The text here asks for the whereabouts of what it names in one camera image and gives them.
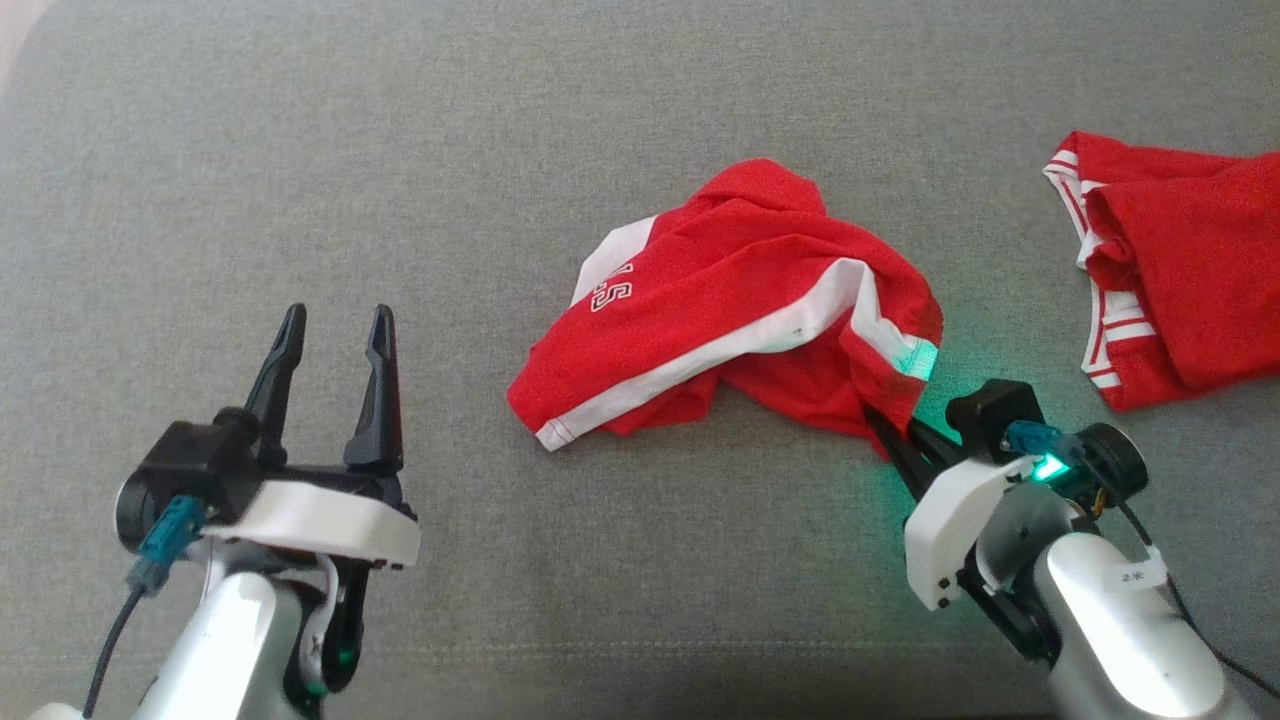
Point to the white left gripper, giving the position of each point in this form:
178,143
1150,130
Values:
320,525

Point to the red white-striped sports shorts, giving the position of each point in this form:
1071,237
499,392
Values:
720,290

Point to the large grey sofa seat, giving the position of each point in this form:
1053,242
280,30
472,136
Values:
400,150

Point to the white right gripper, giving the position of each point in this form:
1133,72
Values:
955,530

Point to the red white-sleeved sports shirt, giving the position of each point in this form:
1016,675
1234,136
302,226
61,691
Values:
1200,270

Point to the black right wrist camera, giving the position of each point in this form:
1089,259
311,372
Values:
990,410

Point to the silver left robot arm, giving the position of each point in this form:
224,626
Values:
220,650

